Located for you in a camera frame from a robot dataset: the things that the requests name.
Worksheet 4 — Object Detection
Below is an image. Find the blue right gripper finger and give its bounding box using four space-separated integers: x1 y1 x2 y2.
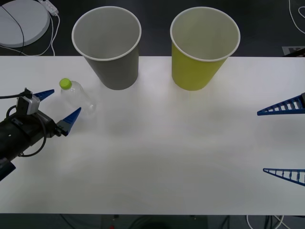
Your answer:
256 92 305 117
263 167 305 187

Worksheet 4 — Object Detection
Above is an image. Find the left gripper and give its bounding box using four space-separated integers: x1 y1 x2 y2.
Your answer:
26 89 82 147

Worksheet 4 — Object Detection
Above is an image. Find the clear bottle with green cap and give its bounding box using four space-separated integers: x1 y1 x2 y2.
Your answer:
59 78 99 116

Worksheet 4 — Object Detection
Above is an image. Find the black and white marker tag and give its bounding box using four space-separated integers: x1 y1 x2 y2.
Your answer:
282 45 305 57

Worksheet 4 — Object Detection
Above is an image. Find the grey waste bin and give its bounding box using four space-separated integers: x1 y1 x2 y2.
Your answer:
71 6 142 91

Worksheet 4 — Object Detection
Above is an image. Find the white round disc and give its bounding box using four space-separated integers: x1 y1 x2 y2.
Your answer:
0 2 51 48

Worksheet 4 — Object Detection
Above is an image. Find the white power strip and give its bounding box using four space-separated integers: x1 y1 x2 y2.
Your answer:
38 0 59 16

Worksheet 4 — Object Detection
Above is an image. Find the yellow-green waste bin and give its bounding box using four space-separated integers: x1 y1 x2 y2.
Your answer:
170 6 241 92

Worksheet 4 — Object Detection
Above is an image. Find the white cable under table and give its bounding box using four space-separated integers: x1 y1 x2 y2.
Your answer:
246 214 289 229

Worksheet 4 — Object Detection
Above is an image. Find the white power strip cable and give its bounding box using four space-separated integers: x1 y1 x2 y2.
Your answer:
43 13 61 57

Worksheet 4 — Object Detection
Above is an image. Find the black cable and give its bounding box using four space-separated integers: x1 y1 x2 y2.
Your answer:
0 4 26 56

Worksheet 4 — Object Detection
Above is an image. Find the white looped cable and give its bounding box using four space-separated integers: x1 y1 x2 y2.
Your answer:
288 0 305 32

